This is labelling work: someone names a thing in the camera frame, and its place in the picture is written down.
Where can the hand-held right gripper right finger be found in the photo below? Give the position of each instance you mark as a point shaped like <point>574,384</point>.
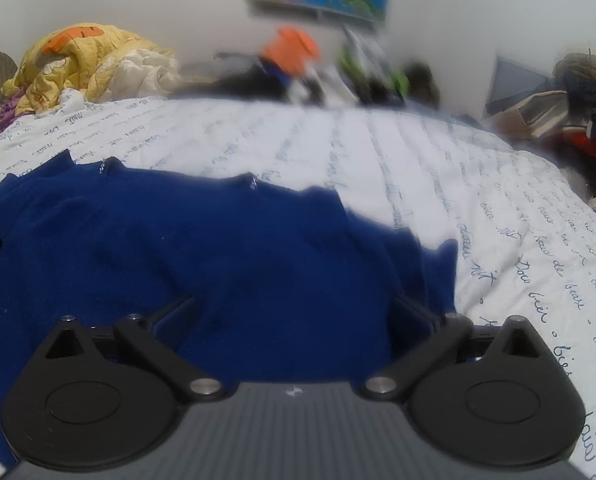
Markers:
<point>409,321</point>

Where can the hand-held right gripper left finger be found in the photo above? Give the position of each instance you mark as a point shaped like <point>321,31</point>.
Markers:
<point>177,316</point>

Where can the blue beaded sweater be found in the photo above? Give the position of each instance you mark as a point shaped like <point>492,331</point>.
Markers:
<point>227,260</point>

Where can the black clothes heap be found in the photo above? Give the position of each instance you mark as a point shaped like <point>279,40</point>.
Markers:
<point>250,82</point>

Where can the pile of mixed clothes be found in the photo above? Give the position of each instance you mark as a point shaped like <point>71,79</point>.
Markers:
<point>573,110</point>

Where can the white script-print quilt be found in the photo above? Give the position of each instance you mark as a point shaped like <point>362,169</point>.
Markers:
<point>378,160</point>

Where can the yellow and orange blanket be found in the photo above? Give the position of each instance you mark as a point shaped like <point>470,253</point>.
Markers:
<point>77,60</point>

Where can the cream quilted blanket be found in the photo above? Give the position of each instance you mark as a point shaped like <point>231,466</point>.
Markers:
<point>142,72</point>

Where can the dark plush toy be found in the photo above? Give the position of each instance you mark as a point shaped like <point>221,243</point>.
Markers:
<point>420,82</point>

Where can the green plastic item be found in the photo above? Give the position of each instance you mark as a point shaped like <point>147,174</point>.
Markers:
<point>373,67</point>

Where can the grey flat board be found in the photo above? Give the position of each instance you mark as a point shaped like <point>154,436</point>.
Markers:
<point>515,85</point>

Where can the orange plastic bag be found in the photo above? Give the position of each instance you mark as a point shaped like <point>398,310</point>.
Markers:
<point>290,50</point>

